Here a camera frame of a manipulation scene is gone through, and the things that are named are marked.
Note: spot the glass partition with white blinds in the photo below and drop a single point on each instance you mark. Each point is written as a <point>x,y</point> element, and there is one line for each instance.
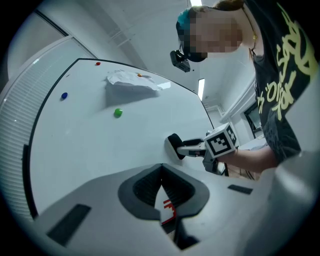
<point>15,125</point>

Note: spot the person's right forearm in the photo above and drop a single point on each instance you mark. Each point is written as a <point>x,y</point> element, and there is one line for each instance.
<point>257,161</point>

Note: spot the long ceiling light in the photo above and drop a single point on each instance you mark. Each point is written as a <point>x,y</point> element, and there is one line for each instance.
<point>201,87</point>

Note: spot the crumpled white paper sheet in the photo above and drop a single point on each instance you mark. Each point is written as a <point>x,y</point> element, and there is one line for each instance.
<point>130,80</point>

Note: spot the person's black printed t-shirt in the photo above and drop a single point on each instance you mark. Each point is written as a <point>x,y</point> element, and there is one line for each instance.
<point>280,87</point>

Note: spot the blue round magnet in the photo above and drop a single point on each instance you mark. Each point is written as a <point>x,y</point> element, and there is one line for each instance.
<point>64,95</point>

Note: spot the person's head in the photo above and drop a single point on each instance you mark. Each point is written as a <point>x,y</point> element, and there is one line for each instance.
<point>217,32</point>

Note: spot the green round magnet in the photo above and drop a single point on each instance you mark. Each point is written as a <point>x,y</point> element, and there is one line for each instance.
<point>118,112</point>

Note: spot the white whiteboard on black stand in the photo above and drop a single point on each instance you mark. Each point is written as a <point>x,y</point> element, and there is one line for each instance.
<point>100,140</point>

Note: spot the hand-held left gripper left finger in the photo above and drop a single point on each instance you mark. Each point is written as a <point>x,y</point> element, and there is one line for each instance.
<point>105,225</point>

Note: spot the black whiteboard eraser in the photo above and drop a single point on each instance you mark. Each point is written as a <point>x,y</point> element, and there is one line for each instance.
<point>173,143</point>

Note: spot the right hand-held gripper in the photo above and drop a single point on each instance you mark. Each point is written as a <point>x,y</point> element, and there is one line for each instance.
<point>220,142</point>

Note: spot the white ceiling pipe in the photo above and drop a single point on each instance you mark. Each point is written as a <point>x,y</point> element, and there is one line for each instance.
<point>237,102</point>

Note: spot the black head-mounted camera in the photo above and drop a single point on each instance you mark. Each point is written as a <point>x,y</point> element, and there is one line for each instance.
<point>180,62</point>

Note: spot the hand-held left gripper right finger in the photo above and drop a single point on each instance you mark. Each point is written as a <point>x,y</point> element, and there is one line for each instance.
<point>230,215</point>

